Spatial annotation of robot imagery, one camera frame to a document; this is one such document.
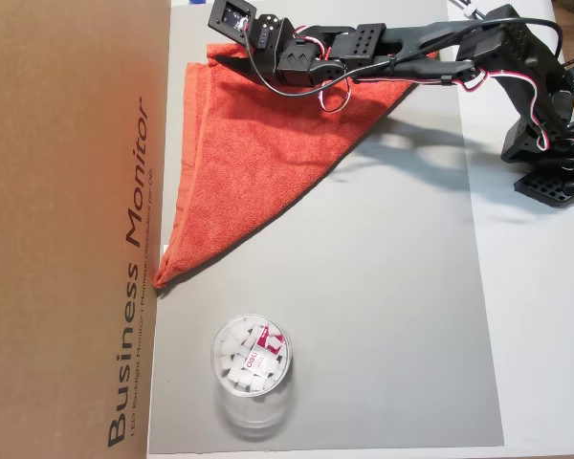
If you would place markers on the red white eraser wrapper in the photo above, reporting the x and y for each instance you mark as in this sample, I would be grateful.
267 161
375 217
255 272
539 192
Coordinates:
268 339

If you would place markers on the clear plastic jar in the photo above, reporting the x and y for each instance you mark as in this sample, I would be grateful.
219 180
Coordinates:
251 411

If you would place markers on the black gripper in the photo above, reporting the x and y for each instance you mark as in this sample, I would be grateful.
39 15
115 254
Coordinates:
267 67

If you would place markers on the white eraser with red label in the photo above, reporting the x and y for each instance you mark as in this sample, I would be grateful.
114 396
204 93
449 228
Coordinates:
258 364

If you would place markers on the orange terry towel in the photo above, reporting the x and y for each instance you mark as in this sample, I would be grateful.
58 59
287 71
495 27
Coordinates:
249 167

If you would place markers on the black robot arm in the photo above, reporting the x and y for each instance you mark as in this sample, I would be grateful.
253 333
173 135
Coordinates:
411 36

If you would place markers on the brown cardboard monitor box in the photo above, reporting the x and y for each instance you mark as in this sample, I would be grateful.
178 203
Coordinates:
52 215

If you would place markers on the white eraser cube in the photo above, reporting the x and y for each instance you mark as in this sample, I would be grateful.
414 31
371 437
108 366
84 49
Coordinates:
245 380
226 367
239 332

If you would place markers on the grey table mat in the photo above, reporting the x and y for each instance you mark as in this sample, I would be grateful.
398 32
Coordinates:
363 358

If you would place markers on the black perforated clamp plate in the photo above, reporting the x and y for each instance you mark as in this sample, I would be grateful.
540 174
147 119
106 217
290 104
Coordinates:
545 189

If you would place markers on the black square wrist camera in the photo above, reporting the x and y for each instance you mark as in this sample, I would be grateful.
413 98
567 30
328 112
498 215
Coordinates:
232 19

